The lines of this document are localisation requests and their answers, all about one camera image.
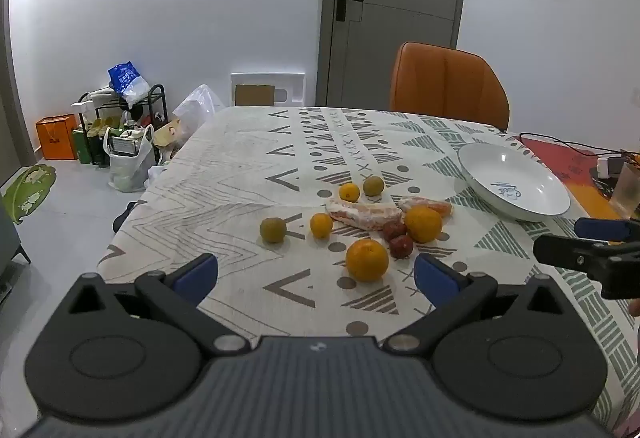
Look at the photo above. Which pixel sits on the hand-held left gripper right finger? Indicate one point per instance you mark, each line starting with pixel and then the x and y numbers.
pixel 434 279

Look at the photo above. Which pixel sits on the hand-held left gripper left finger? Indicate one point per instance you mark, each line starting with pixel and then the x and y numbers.
pixel 196 277

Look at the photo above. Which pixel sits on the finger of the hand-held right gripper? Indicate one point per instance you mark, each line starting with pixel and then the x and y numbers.
pixel 600 229
pixel 565 249

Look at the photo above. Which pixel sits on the large orange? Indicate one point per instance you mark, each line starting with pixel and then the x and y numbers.
pixel 424 224
pixel 367 260

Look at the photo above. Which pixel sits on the orange peeled grapefruit piece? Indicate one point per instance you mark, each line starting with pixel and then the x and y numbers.
pixel 416 203

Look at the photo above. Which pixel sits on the green-brown round fruit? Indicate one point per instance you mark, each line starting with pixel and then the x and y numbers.
pixel 373 186
pixel 273 230

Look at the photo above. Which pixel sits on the white plate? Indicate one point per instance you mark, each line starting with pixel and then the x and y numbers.
pixel 500 170

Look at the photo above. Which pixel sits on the small orange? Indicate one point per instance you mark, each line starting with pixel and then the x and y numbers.
pixel 321 225
pixel 349 192

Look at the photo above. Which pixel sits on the white charger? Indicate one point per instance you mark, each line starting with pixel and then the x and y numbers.
pixel 610 166

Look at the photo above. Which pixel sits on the red and orange mat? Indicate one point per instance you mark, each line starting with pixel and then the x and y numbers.
pixel 565 168

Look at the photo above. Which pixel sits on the black slipper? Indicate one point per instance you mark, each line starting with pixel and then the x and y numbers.
pixel 125 217

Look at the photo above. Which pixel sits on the white plastic bag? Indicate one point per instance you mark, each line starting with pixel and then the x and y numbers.
pixel 127 170

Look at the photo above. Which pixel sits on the beige paper bag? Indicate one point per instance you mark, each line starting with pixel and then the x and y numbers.
pixel 167 134

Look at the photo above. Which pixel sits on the clear plastic bag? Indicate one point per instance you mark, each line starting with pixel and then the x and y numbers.
pixel 197 110

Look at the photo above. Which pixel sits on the black shoe rack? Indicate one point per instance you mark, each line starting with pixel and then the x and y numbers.
pixel 159 108

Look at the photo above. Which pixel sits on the green box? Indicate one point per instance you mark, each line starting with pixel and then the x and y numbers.
pixel 81 145

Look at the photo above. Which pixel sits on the green leaf floor mat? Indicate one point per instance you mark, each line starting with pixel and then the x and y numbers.
pixel 27 190

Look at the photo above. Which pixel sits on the grey cabinet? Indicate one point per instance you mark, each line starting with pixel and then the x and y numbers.
pixel 9 243

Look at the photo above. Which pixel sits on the brown cardboard piece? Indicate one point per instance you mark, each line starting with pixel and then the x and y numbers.
pixel 255 95

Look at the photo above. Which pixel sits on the orange chair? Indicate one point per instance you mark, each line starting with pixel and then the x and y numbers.
pixel 445 83

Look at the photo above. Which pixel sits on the orange box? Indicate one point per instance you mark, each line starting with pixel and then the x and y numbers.
pixel 56 138

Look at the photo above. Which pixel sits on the blue and white bag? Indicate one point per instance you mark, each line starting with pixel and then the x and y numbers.
pixel 125 78

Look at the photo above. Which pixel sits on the white foam packing tray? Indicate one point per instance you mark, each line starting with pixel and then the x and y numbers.
pixel 290 83

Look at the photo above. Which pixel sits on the grey side door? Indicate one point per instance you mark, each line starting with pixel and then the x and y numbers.
pixel 10 83

